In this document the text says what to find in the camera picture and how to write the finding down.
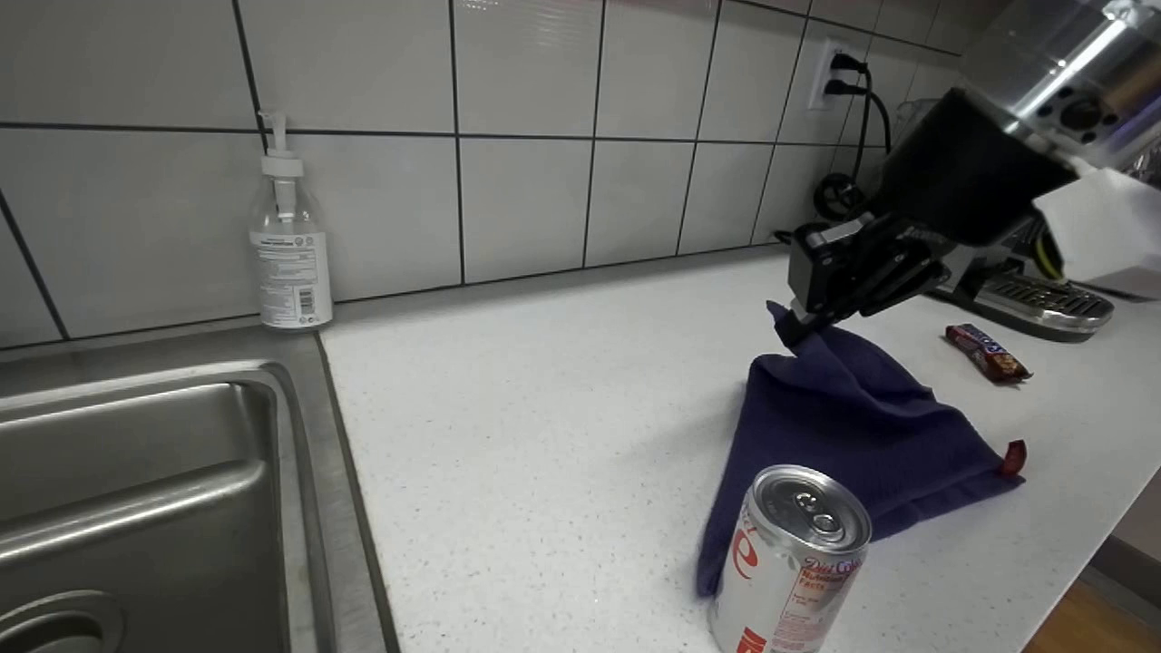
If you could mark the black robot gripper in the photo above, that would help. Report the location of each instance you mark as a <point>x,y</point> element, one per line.
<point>857,271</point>

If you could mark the dark blue towel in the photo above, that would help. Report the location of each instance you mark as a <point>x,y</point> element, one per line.
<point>847,408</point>

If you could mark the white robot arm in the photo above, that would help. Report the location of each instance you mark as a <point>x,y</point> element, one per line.
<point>953,211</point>

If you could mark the brown candy bar wrapper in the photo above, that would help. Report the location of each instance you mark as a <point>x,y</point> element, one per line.
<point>985,352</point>

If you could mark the silver soda can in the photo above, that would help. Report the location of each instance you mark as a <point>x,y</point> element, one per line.
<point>788,567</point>

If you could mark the stainless espresso machine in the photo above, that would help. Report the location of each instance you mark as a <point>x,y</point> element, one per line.
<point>1086,240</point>

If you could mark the clear soap pump bottle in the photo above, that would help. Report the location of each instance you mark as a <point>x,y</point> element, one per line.
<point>288,245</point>

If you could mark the stainless steel sink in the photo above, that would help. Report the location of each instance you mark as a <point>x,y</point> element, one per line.
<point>182,496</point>

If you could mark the white wall outlet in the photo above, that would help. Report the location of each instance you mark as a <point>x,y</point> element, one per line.
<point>832,64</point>

